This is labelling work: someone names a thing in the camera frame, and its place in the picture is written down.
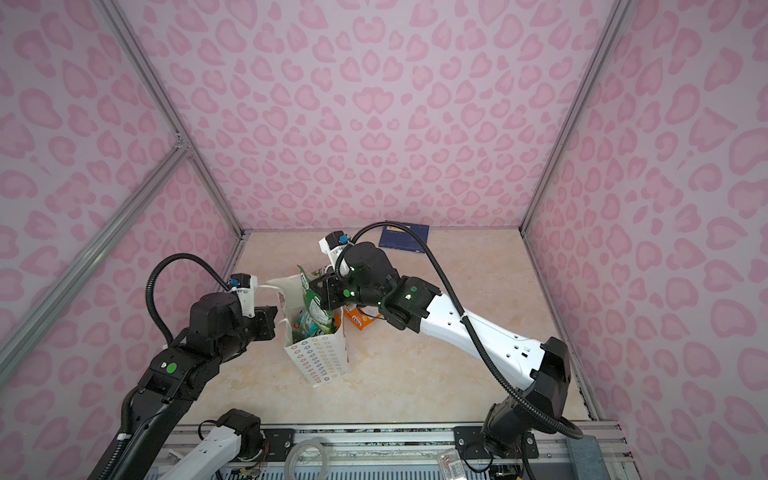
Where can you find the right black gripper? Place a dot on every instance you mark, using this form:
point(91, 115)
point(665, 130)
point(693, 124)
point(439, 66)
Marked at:
point(329, 296)

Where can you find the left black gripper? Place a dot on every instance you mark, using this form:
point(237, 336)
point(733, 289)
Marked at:
point(266, 314)

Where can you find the green snack packet front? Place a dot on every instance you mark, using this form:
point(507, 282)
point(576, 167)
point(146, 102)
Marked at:
point(312, 304)

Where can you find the orange snack packet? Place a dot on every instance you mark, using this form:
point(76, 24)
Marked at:
point(362, 316)

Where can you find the white paper bag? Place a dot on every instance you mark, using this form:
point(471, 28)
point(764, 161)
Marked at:
point(322, 358)

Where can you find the teal Fox's mint candy bag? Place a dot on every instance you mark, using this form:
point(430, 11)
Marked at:
point(305, 327)

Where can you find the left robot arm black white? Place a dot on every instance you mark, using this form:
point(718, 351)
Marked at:
point(218, 332)

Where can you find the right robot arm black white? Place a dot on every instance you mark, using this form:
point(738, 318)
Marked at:
point(535, 375)

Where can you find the dark blue booklet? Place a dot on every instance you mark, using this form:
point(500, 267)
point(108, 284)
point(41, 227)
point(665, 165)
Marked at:
point(398, 239)

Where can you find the clear coiled tube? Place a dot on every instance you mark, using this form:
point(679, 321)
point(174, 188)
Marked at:
point(311, 450)

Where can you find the small clear plastic packet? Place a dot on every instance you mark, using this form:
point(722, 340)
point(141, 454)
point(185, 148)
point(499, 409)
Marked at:
point(451, 465)

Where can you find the grey foam block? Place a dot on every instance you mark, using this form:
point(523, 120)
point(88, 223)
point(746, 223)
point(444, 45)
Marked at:
point(586, 459)

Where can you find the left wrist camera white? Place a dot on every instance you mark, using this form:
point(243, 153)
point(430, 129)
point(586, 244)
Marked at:
point(244, 286)

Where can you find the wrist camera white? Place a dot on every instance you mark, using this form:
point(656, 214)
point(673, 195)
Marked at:
point(244, 286)
point(332, 245)

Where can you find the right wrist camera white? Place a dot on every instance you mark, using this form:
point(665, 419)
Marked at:
point(332, 245)

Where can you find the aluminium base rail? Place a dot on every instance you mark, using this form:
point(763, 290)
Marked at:
point(383, 451)

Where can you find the aluminium frame strut left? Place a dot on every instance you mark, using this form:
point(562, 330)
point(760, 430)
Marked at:
point(40, 318)

